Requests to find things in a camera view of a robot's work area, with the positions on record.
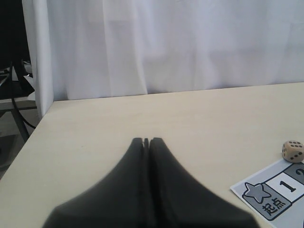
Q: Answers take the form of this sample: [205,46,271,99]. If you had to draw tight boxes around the wooden die black pips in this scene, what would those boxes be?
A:
[282,140,304,163]

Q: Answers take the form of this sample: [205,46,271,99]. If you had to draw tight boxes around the white curtain backdrop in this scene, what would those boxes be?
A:
[22,0,304,116]

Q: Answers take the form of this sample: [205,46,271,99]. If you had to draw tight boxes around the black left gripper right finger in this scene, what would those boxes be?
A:
[149,138,259,228]

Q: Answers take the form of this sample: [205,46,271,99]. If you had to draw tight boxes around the dark metal frame stand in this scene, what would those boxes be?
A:
[0,0,36,142]

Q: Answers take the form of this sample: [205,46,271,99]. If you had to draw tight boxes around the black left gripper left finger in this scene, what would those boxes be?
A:
[43,138,152,228]

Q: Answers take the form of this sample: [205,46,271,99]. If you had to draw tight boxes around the paper number game board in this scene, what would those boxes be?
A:
[230,159,304,228]

